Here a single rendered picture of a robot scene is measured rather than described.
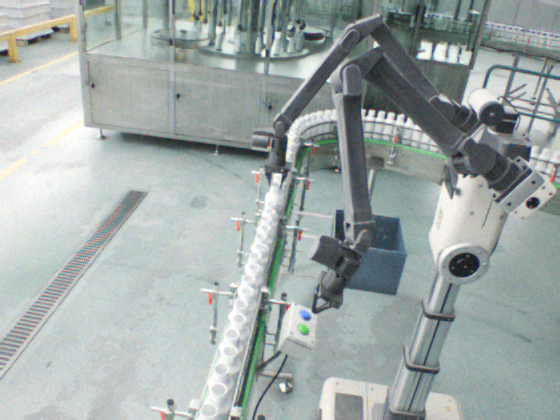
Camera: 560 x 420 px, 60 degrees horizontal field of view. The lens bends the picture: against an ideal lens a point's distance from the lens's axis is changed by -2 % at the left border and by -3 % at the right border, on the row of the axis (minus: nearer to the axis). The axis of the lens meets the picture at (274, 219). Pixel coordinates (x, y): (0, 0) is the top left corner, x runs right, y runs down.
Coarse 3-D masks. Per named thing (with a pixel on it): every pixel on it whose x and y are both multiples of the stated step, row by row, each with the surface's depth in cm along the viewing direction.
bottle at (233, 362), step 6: (228, 348) 119; (234, 348) 119; (222, 354) 117; (228, 354) 120; (234, 354) 120; (222, 360) 118; (228, 360) 117; (234, 360) 117; (234, 366) 118; (240, 366) 119; (234, 372) 118; (240, 372) 120; (234, 378) 119; (234, 384) 120; (234, 390) 121
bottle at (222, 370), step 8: (216, 368) 114; (224, 368) 114; (216, 376) 112; (224, 376) 111; (208, 384) 114; (224, 384) 113; (232, 384) 114; (208, 392) 114; (232, 392) 115; (232, 400) 116
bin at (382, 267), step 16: (336, 224) 236; (384, 224) 233; (400, 224) 227; (384, 240) 237; (400, 240) 221; (368, 256) 207; (384, 256) 206; (400, 256) 205; (368, 272) 211; (384, 272) 210; (400, 272) 209; (352, 288) 216; (368, 288) 215; (384, 288) 214
